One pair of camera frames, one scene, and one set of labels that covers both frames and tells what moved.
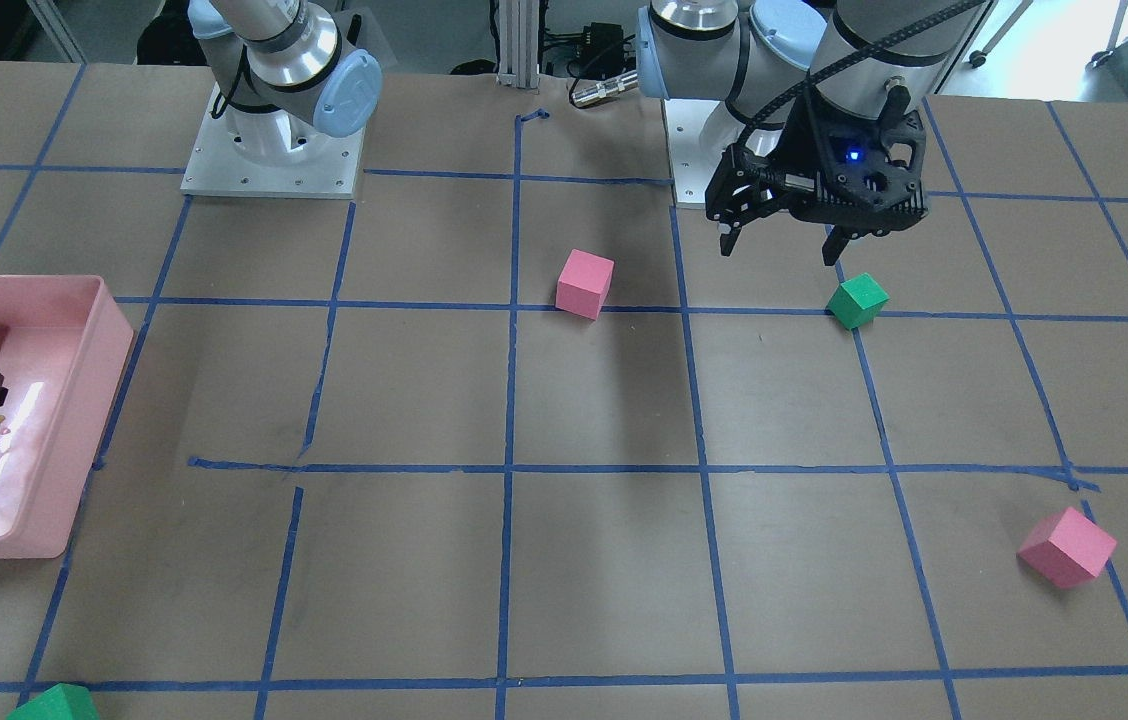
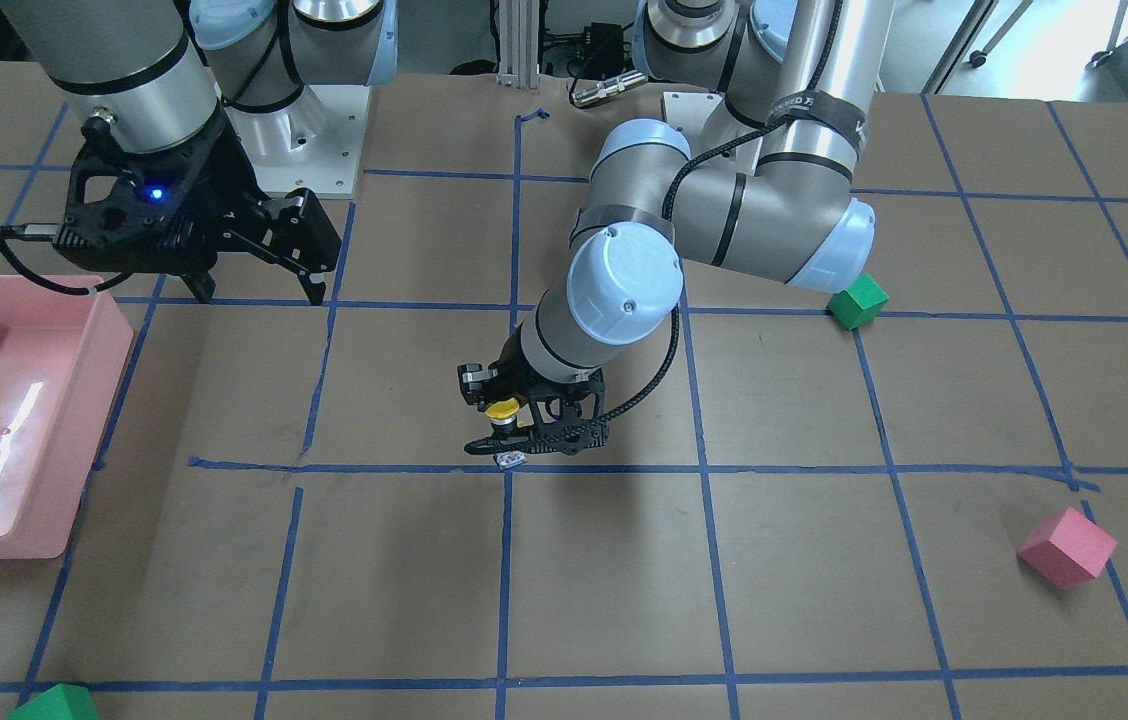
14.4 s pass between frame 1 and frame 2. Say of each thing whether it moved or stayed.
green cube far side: stayed
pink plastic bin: stayed
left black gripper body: moved
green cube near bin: stayed
